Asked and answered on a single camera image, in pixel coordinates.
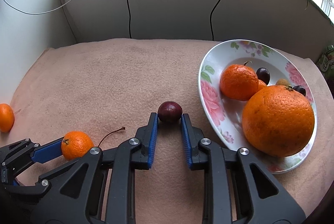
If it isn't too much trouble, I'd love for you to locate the tiny orange kumquat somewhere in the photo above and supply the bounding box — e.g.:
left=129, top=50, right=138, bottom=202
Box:
left=258, top=79, right=267, bottom=91

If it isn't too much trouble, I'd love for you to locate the mandarin at towel edge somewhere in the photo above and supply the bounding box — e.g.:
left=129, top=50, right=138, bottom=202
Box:
left=0, top=103, right=15, bottom=132

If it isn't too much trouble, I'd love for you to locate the dark cherry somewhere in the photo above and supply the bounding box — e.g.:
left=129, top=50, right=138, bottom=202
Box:
left=293, top=85, right=306, bottom=96
left=158, top=101, right=183, bottom=123
left=256, top=68, right=271, bottom=85

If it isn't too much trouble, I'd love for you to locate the pink towel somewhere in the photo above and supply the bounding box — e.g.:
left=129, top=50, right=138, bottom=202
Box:
left=4, top=38, right=332, bottom=224

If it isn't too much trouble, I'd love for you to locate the mandarin with stem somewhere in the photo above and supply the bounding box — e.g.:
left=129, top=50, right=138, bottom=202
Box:
left=219, top=61, right=259, bottom=101

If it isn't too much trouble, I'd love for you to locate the white floral plate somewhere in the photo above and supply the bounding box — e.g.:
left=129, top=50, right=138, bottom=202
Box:
left=198, top=39, right=317, bottom=174

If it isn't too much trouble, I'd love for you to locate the large orange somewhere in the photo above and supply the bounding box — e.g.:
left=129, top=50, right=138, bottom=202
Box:
left=242, top=85, right=315, bottom=157

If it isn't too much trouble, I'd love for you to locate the small mandarin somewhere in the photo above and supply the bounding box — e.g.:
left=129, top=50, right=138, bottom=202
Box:
left=61, top=131, right=94, bottom=161

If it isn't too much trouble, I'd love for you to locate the green printed box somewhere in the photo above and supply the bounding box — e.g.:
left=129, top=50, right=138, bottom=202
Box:
left=316, top=44, right=333, bottom=79

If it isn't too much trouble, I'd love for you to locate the brown longan in plate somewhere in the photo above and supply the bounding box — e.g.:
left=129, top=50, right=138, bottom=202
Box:
left=276, top=78, right=290, bottom=87

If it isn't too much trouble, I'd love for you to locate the cherry stem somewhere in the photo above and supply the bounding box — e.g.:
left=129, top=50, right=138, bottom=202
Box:
left=97, top=126, right=126, bottom=147

